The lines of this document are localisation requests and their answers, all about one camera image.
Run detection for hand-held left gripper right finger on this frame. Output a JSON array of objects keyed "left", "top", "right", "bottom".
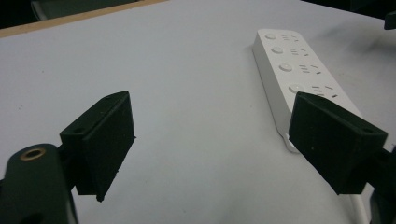
[{"left": 288, "top": 91, "right": 389, "bottom": 196}]

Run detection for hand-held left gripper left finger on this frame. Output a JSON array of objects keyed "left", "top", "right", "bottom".
[{"left": 59, "top": 91, "right": 136, "bottom": 203}]

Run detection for white power strip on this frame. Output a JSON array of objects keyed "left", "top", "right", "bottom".
[{"left": 251, "top": 28, "right": 364, "bottom": 154}]

